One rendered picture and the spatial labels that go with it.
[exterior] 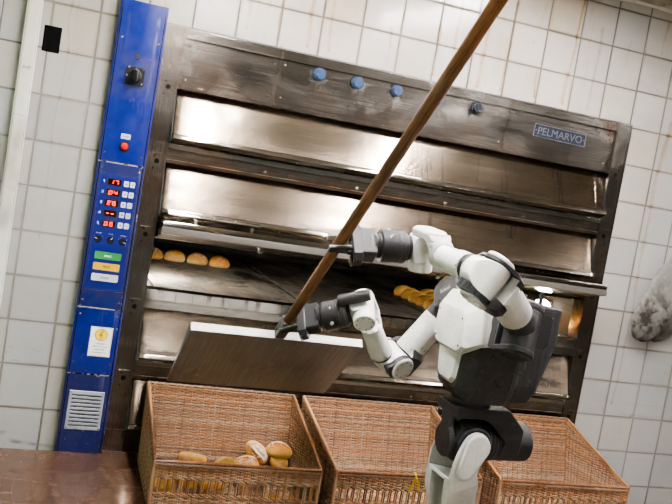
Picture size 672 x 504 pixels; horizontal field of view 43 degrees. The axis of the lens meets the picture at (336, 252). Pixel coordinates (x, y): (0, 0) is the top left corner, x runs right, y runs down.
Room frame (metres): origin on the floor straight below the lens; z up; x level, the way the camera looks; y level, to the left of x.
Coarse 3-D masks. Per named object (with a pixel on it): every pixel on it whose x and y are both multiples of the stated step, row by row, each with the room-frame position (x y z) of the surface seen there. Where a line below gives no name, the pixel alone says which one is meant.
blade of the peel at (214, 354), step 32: (192, 352) 2.63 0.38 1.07; (224, 352) 2.65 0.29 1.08; (256, 352) 2.67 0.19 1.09; (288, 352) 2.69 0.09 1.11; (320, 352) 2.70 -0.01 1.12; (352, 352) 2.72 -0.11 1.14; (224, 384) 2.83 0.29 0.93; (256, 384) 2.85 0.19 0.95; (288, 384) 2.88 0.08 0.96; (320, 384) 2.90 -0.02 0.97
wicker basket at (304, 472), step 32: (160, 384) 3.03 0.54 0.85; (160, 416) 3.01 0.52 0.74; (192, 416) 3.04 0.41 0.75; (256, 416) 3.12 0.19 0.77; (288, 416) 3.16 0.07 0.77; (160, 448) 2.98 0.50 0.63; (192, 448) 3.02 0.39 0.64; (224, 448) 3.06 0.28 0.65; (160, 480) 2.59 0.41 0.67; (192, 480) 2.62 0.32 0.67; (224, 480) 2.65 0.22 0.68; (256, 480) 2.68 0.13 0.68; (288, 480) 3.00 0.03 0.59; (320, 480) 2.74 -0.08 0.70
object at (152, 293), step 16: (160, 288) 3.08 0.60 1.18; (192, 304) 3.09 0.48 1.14; (208, 304) 3.10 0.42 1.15; (224, 304) 3.12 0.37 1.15; (240, 304) 3.14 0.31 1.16; (256, 304) 3.16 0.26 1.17; (272, 304) 3.18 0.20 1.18; (288, 304) 3.22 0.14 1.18; (384, 320) 3.33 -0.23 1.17; (400, 320) 3.35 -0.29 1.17; (560, 336) 3.64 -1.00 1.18
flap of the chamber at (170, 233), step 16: (176, 240) 3.10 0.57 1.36; (192, 240) 3.03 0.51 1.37; (208, 240) 2.97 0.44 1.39; (224, 240) 2.96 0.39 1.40; (240, 240) 2.98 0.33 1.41; (256, 240) 3.00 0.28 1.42; (304, 256) 3.17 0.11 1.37; (320, 256) 3.10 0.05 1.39; (432, 272) 3.25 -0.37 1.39; (528, 288) 3.50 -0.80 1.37; (544, 288) 3.42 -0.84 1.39; (560, 288) 3.40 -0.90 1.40; (576, 288) 3.42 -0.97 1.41; (592, 288) 3.45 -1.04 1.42
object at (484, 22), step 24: (504, 0) 1.62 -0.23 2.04; (480, 24) 1.67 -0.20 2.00; (456, 72) 1.76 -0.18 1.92; (432, 96) 1.82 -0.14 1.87; (408, 144) 1.93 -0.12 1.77; (384, 168) 2.00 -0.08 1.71; (360, 216) 2.13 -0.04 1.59; (336, 240) 2.23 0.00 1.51; (312, 288) 2.39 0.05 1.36; (288, 312) 2.52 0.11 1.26
